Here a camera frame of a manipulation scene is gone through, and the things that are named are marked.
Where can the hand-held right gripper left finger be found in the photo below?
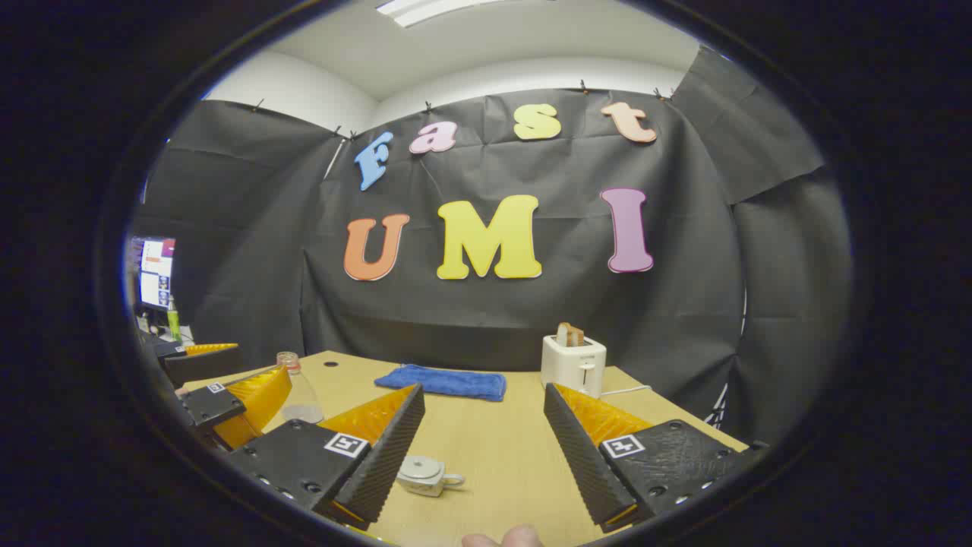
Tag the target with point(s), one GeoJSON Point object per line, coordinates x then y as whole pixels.
{"type": "Point", "coordinates": [383, 456]}

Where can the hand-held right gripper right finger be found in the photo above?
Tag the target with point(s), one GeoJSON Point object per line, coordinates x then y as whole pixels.
{"type": "Point", "coordinates": [581, 456]}

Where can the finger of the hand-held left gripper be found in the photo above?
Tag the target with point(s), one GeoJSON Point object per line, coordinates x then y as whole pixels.
{"type": "Point", "coordinates": [201, 366]}
{"type": "Point", "coordinates": [213, 406]}

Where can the white teacup lid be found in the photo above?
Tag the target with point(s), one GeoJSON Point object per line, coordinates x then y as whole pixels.
{"type": "Point", "coordinates": [420, 466]}

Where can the white porcelain teacup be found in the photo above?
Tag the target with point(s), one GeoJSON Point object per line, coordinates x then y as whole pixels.
{"type": "Point", "coordinates": [425, 482]}

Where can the clear plastic water bottle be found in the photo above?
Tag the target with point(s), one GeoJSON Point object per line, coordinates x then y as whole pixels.
{"type": "Point", "coordinates": [305, 391]}

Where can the small green bottle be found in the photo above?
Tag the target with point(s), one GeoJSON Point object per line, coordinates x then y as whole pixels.
{"type": "Point", "coordinates": [174, 323]}

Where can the white toaster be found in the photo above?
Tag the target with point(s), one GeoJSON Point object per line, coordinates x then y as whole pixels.
{"type": "Point", "coordinates": [571, 365]}

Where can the blue folded towel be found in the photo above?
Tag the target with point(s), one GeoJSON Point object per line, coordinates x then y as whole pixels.
{"type": "Point", "coordinates": [448, 381]}

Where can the computer monitor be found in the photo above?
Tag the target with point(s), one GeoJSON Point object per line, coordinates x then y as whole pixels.
{"type": "Point", "coordinates": [156, 270]}

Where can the toast slice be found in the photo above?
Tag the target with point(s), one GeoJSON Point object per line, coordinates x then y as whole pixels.
{"type": "Point", "coordinates": [569, 334]}

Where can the black backdrop cloth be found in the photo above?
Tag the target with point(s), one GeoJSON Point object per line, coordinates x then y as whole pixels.
{"type": "Point", "coordinates": [531, 319]}

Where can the ceiling light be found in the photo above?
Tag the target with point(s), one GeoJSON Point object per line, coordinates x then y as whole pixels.
{"type": "Point", "coordinates": [425, 9]}

